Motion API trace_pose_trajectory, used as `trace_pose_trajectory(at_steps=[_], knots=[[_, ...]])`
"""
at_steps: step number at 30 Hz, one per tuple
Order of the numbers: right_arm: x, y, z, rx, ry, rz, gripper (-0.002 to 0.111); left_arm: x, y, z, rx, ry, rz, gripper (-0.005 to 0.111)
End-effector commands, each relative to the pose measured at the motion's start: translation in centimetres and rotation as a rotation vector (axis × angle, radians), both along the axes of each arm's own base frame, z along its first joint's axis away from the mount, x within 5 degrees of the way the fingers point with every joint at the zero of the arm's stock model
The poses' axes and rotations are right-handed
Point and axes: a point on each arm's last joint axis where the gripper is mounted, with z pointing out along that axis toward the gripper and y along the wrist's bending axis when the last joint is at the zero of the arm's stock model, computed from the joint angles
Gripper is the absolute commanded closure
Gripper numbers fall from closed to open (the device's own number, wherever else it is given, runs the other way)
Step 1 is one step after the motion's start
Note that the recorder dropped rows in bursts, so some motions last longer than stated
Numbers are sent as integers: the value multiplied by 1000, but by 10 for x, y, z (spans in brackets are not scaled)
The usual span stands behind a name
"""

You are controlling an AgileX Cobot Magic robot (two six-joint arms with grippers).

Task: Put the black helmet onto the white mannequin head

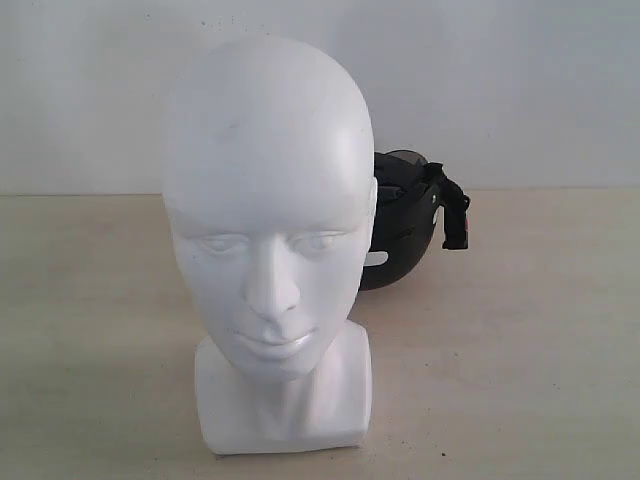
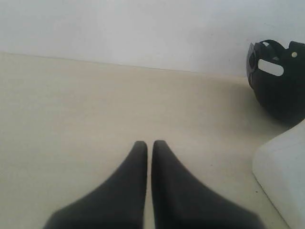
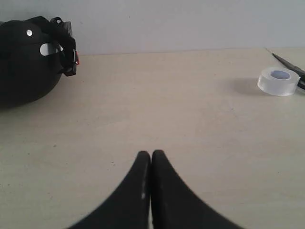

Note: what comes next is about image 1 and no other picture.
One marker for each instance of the white mannequin head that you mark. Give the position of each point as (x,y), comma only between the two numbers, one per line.
(270,193)

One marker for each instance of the black helmet with tinted visor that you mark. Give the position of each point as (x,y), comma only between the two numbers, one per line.
(411,191)

